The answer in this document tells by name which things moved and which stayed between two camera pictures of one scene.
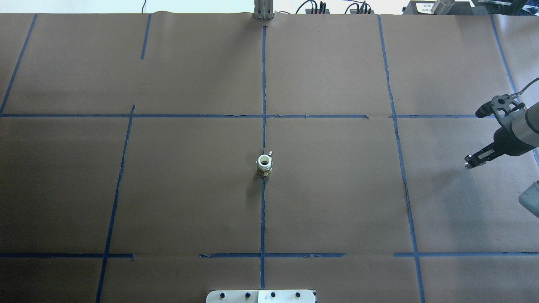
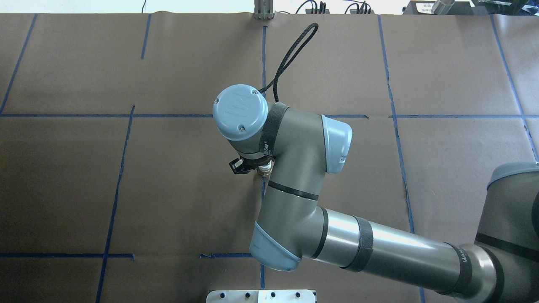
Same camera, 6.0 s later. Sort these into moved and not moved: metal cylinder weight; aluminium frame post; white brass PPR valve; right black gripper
Moved: right black gripper
Not moved: metal cylinder weight; white brass PPR valve; aluminium frame post
